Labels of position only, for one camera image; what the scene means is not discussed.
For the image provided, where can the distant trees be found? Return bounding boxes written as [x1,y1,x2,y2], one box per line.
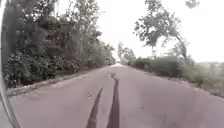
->
[116,41,137,65]

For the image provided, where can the pale kerb strip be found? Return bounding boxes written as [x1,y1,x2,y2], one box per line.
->
[5,68,101,98]

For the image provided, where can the grey asphalt road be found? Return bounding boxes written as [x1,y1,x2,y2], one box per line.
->
[7,63,224,128]

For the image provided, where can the tall tree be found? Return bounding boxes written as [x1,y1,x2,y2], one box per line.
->
[133,0,192,63]

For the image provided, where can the wood of trees and bushes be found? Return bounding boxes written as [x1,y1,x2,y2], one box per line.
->
[1,0,117,88]

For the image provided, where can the row of bushes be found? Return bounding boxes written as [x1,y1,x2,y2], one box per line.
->
[128,55,224,98]

